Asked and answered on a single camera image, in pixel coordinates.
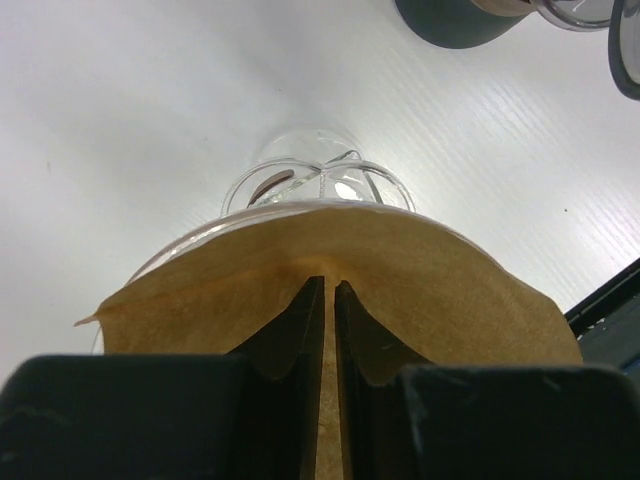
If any red-topped dark flask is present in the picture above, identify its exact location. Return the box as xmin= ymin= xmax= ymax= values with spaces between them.
xmin=395 ymin=0 xmax=534 ymax=49

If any grey plastic dripper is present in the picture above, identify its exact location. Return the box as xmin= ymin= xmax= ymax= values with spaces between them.
xmin=531 ymin=0 xmax=639 ymax=101

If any clear glass dripper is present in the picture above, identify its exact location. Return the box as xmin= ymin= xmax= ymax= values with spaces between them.
xmin=89 ymin=159 xmax=417 ymax=351

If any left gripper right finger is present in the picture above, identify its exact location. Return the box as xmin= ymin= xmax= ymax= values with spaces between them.
xmin=334 ymin=282 xmax=639 ymax=479

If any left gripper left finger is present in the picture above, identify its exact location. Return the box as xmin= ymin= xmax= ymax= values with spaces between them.
xmin=1 ymin=277 xmax=325 ymax=479

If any glass beaker with brown band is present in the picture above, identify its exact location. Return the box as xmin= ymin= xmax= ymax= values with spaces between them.
xmin=246 ymin=125 xmax=362 ymax=206

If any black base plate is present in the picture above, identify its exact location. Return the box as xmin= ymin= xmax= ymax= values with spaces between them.
xmin=565 ymin=261 xmax=640 ymax=384

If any single brown coffee filter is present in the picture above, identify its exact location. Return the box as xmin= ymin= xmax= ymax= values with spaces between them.
xmin=73 ymin=202 xmax=584 ymax=480

